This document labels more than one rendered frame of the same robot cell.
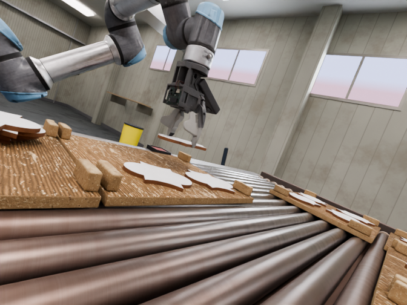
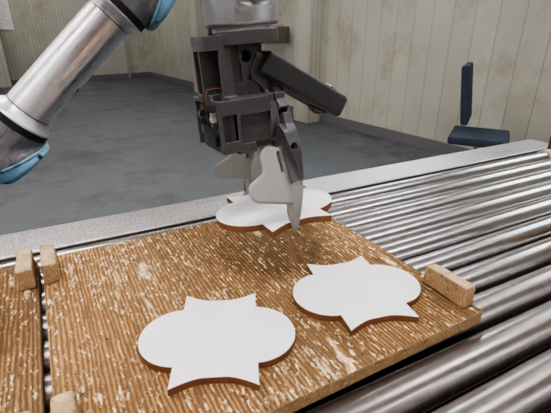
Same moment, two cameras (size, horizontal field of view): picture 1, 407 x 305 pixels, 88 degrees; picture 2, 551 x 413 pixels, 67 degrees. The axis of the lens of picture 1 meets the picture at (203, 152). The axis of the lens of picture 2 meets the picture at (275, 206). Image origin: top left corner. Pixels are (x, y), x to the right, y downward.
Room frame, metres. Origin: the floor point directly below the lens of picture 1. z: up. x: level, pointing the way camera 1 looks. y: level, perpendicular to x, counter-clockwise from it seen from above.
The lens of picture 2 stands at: (0.16, -0.09, 1.22)
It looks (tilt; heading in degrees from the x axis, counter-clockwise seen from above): 24 degrees down; 19
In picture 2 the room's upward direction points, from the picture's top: straight up
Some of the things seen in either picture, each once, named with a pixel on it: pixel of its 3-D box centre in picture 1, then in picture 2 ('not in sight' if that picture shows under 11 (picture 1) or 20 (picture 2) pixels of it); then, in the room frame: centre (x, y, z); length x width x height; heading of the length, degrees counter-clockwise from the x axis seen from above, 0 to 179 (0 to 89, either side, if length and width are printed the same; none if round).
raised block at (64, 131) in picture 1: (63, 130); (49, 262); (0.48, 0.32, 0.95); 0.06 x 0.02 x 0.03; 48
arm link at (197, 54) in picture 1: (198, 60); (242, 7); (0.57, 0.10, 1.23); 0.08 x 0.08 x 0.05
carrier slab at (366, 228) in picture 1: (327, 207); not in sight; (0.88, -0.58, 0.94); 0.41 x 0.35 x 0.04; 137
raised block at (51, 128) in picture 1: (50, 127); (25, 268); (0.46, 0.34, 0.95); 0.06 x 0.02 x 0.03; 48
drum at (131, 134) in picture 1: (129, 139); not in sight; (4.70, 1.67, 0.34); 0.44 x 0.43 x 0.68; 146
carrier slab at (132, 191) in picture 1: (159, 169); (241, 288); (0.53, 0.09, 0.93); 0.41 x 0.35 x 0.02; 138
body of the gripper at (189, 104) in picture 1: (188, 89); (242, 92); (0.57, 0.10, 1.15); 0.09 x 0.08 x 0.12; 138
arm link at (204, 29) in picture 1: (205, 30); not in sight; (0.58, 0.11, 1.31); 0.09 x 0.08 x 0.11; 48
